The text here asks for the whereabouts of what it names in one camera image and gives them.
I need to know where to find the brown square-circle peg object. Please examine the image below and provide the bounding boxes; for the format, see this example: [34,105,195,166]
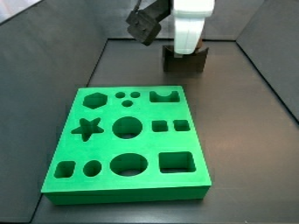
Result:
[197,38,203,50]

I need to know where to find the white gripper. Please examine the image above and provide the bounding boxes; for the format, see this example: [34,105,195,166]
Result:
[173,0,215,55]

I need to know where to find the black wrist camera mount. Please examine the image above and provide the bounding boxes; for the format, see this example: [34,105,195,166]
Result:
[126,0,173,46]

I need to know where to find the green foam shape fixture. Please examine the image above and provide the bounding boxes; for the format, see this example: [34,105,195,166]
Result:
[42,86,211,205]

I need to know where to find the dark grey curved stand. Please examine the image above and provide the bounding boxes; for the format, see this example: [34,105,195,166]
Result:
[163,45,210,73]

